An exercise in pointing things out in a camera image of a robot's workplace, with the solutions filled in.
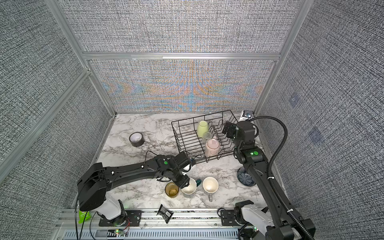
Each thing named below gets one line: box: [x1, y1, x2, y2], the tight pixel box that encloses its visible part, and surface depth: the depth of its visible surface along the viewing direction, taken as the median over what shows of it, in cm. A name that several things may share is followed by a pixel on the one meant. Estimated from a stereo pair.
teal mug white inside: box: [181, 177, 202, 195], surface depth 77 cm
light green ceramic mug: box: [197, 120, 209, 138], surface depth 99 cm
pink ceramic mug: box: [205, 138, 220, 158], surface depth 87 cm
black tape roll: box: [129, 132, 145, 147], surface depth 104 cm
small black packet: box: [156, 204, 174, 224], surface depth 75 cm
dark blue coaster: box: [237, 166, 256, 187], surface depth 87 cm
